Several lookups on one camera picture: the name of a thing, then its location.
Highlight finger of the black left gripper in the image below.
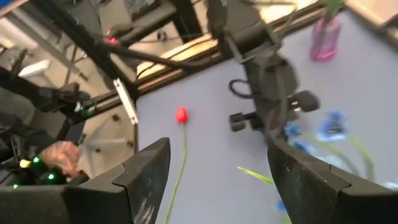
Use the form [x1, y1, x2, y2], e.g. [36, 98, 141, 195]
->
[288, 89, 322, 113]
[229, 111, 247, 133]

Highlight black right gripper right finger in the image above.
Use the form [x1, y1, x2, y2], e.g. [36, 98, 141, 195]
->
[267, 138, 398, 224]

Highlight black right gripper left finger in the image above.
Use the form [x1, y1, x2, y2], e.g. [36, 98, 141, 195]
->
[0, 137, 172, 224]

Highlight blue artificial flower bunch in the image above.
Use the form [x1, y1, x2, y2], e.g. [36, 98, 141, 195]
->
[238, 108, 377, 215]

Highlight pink ribbed glass vase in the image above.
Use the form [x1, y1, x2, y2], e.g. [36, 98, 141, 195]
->
[310, 14, 343, 62]

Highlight person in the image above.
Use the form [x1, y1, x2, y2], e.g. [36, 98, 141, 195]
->
[39, 141, 82, 180]

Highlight black cable loop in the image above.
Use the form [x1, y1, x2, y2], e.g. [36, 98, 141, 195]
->
[229, 78, 254, 100]

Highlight white metal bracket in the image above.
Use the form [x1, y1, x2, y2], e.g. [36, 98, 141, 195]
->
[113, 78, 139, 126]

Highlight black frame beam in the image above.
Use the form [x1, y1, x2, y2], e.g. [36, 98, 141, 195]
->
[30, 0, 141, 97]

